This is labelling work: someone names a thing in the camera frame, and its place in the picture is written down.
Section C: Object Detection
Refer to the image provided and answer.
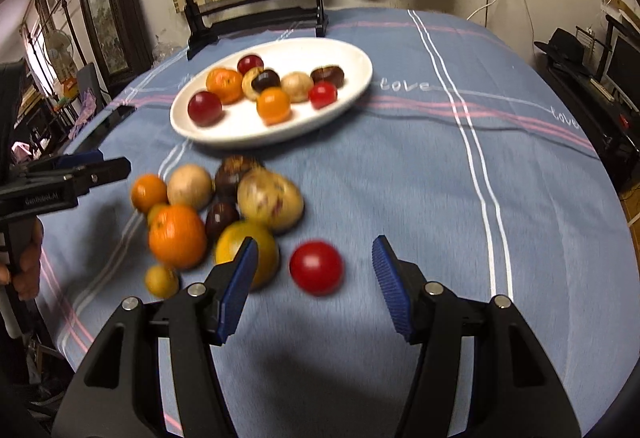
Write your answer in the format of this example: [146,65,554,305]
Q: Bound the small yellow fruit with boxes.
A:
[144,265,180,299]

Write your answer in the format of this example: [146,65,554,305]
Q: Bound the small orange tomato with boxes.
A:
[256,86,291,126]

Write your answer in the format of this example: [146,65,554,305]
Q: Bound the dark red plum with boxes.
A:
[236,54,264,75]

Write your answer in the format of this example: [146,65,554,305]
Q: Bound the yellow-brown small fruit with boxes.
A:
[242,66,264,102]

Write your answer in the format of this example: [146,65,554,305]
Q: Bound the tan round fruit on cloth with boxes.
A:
[167,164,214,210]

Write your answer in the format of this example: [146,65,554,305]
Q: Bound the dark brown chestnut fruit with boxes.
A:
[310,65,345,89]

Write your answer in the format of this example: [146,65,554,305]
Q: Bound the computer monitor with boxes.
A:
[601,29,640,112]

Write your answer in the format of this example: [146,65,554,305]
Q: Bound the black smartphone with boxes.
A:
[58,105,136,155]

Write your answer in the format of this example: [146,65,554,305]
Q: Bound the yellow-green citrus fruit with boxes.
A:
[130,173,167,215]

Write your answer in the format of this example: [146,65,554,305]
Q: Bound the white round plate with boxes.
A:
[169,38,373,149]

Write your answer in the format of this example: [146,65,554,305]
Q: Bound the small orange fruit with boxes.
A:
[148,205,208,270]

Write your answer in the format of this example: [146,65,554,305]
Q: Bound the tan round fruit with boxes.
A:
[280,72,314,103]
[167,164,214,210]

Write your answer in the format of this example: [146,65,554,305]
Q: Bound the orange tangerine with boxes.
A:
[206,68,244,105]

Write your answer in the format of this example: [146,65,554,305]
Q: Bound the red plum under gripper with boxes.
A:
[188,91,224,127]

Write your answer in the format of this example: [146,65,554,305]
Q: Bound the yellow lemon fruit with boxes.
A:
[214,220,281,292]

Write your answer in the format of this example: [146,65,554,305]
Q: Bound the dark framed painting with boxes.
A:
[80,0,153,98]

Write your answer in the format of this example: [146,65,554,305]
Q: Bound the brown mangosteen fruit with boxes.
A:
[214,155,264,202]

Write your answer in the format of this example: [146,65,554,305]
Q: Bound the small red cherry tomato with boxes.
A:
[308,81,337,111]

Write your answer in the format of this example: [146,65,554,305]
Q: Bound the blue striped tablecloth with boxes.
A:
[37,6,634,438]

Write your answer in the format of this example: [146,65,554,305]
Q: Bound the person's left hand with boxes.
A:
[0,218,43,301]

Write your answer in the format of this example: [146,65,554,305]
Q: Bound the dark purple plum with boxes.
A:
[205,201,240,242]

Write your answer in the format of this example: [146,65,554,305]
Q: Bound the large tan potato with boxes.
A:
[238,168,305,232]

